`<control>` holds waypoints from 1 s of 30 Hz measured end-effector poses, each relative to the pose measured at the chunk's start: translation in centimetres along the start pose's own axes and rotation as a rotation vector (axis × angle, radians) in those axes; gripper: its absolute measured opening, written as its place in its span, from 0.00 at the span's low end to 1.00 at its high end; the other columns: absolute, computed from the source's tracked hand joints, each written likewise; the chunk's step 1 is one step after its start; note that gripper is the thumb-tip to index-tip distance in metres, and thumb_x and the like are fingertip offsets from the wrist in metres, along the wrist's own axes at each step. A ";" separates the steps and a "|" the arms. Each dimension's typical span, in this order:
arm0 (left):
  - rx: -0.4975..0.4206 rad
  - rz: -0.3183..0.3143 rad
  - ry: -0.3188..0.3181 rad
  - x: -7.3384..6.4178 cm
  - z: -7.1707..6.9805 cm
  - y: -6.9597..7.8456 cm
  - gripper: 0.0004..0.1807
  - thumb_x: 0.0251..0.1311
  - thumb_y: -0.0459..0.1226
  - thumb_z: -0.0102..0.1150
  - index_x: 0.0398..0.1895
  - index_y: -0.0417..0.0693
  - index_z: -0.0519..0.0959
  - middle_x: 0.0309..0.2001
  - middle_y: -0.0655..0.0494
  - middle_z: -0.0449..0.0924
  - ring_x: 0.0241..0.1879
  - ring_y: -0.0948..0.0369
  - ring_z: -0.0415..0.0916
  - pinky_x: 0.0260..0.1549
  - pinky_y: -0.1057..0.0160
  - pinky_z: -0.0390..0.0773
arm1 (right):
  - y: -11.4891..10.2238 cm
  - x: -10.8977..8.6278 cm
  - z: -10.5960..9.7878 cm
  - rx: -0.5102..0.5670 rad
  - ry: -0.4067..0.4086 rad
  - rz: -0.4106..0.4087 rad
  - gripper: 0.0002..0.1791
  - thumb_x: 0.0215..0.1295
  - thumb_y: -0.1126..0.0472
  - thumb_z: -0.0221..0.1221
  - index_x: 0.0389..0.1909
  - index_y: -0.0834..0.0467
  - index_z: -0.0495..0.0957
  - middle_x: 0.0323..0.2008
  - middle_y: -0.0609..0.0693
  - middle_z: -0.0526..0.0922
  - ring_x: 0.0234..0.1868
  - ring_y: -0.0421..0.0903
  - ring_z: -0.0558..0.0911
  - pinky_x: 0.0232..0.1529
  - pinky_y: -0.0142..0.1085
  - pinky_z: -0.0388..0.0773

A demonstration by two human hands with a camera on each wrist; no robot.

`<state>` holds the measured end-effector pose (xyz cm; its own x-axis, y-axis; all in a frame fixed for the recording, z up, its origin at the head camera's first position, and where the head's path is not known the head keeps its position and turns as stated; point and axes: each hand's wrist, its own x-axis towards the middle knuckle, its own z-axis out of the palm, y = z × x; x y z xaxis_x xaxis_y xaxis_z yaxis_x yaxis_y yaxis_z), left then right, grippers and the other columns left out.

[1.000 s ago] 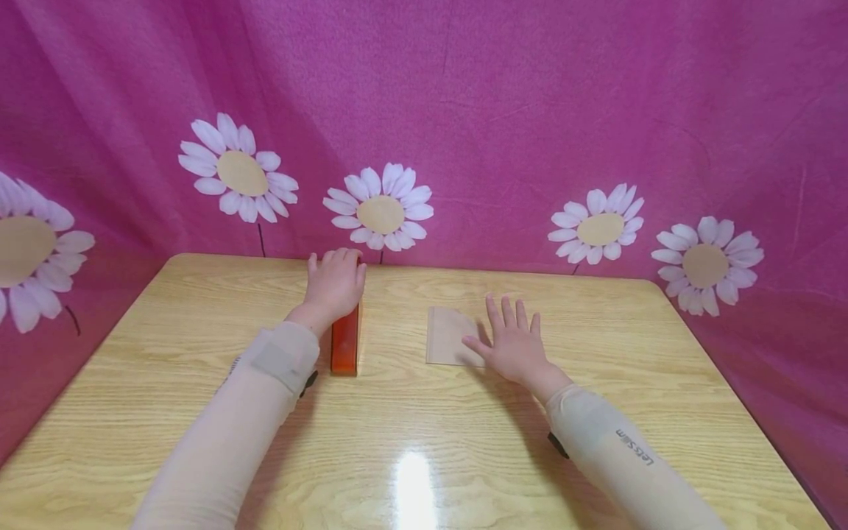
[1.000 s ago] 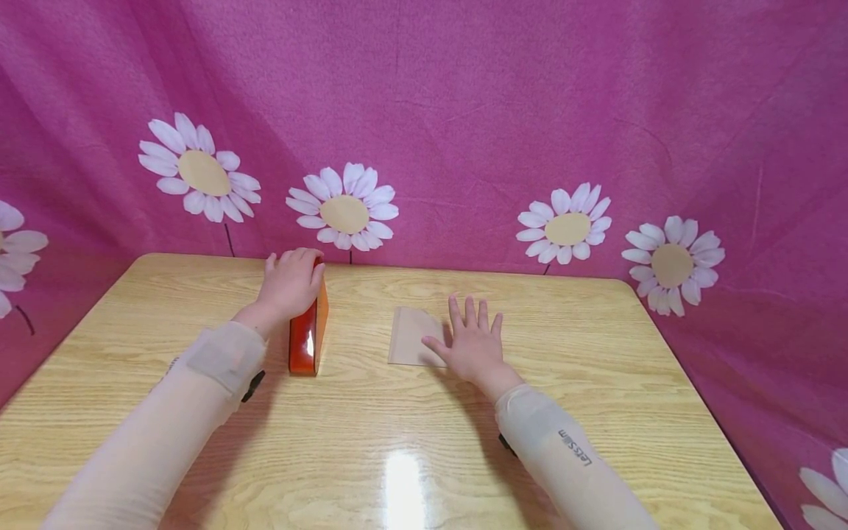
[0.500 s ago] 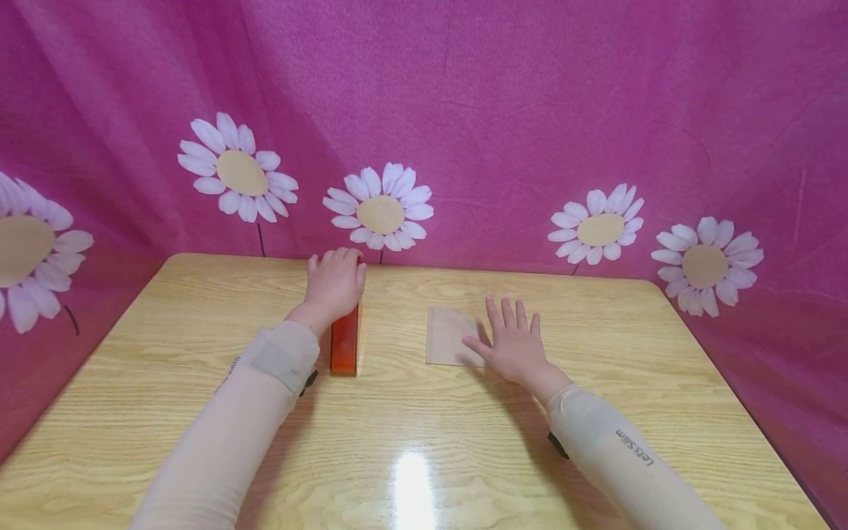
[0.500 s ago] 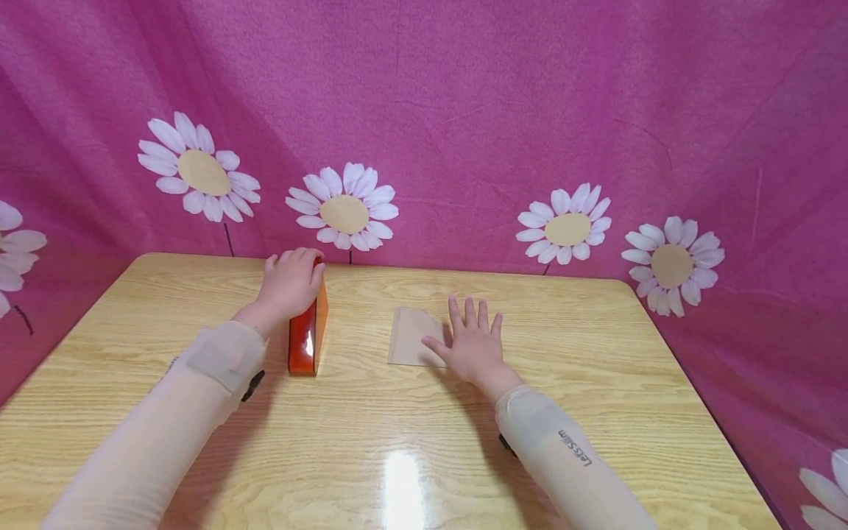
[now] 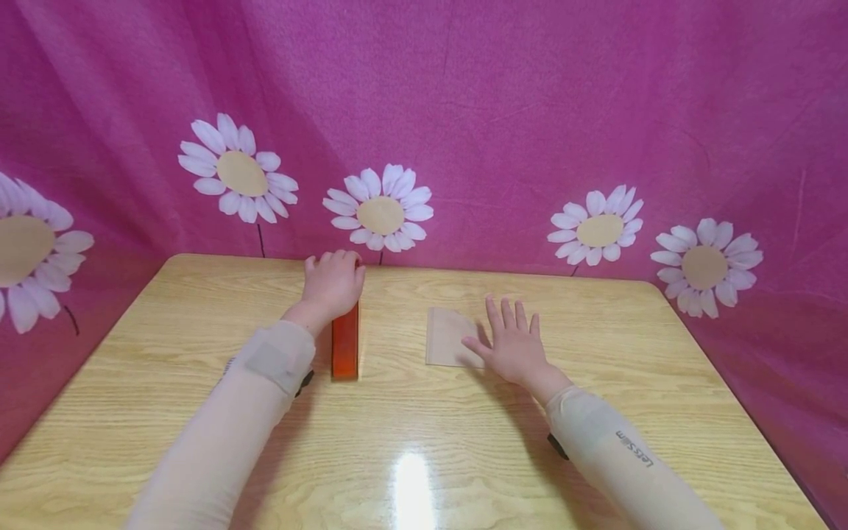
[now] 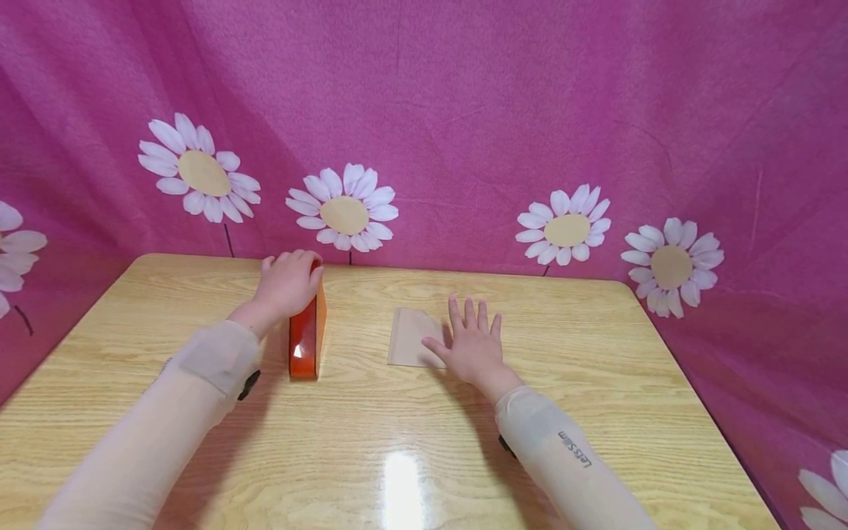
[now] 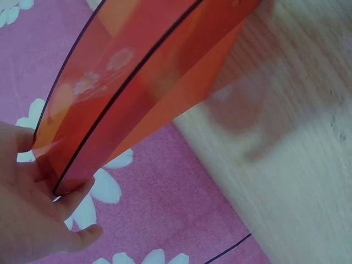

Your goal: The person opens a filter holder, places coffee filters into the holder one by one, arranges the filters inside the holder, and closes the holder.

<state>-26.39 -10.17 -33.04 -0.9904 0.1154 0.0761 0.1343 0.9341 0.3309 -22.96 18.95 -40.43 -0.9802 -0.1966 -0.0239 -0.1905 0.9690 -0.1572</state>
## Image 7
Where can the person's left hand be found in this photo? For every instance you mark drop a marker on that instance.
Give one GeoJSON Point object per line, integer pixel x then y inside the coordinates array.
{"type": "Point", "coordinates": [24, 209]}

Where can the person's left fingers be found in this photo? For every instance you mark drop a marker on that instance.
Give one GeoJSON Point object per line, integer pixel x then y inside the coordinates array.
{"type": "Point", "coordinates": [79, 203]}

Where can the person's left thumb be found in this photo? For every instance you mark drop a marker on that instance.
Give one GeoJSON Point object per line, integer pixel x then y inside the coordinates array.
{"type": "Point", "coordinates": [19, 140]}

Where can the translucent orange plastic folder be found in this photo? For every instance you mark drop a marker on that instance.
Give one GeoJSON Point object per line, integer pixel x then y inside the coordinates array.
{"type": "Point", "coordinates": [154, 77]}

